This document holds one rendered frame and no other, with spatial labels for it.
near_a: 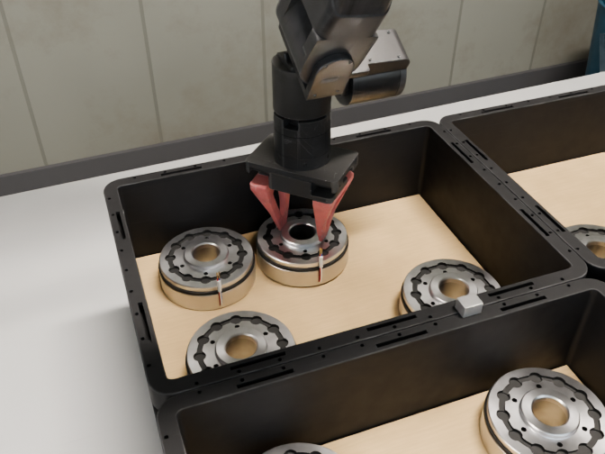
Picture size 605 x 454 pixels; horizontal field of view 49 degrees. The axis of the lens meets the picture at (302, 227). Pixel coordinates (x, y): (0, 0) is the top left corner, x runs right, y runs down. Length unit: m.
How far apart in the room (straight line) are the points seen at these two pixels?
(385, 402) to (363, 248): 0.24
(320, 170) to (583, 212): 0.38
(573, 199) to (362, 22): 0.47
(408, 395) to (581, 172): 0.48
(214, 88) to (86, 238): 1.44
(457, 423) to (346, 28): 0.35
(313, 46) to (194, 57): 1.82
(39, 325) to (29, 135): 1.51
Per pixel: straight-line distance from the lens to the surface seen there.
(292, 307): 0.71
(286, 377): 0.52
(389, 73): 0.65
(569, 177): 0.96
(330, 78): 0.58
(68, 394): 0.84
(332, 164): 0.67
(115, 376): 0.84
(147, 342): 0.55
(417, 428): 0.62
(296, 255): 0.72
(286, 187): 0.67
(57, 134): 2.39
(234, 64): 2.40
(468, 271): 0.72
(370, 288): 0.73
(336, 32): 0.54
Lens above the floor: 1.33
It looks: 39 degrees down
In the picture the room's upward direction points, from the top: straight up
